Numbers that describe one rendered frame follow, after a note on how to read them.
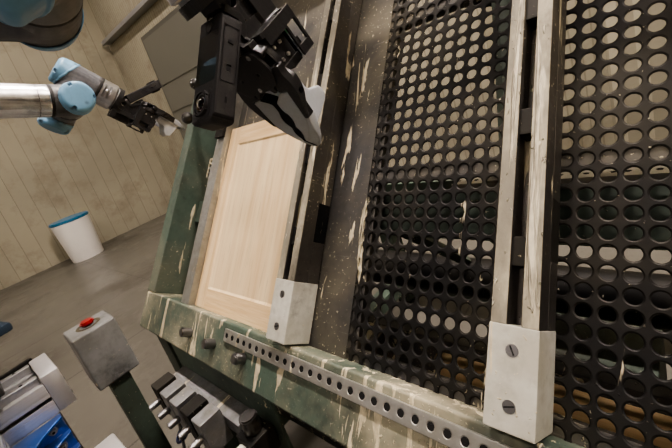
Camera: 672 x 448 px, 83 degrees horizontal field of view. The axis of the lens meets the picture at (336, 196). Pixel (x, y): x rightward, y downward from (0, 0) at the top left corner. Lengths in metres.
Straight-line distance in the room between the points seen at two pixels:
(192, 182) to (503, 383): 1.21
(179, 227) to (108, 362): 0.46
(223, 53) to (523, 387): 0.50
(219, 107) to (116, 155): 7.95
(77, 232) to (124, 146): 2.02
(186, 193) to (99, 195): 6.73
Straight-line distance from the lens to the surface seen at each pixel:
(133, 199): 8.35
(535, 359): 0.55
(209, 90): 0.40
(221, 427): 1.06
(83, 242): 7.29
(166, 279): 1.47
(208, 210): 1.24
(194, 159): 1.50
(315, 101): 0.48
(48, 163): 8.06
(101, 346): 1.39
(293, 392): 0.83
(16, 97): 1.08
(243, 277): 1.05
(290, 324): 0.82
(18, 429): 1.10
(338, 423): 0.75
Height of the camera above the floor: 1.37
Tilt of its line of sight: 15 degrees down
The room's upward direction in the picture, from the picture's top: 18 degrees counter-clockwise
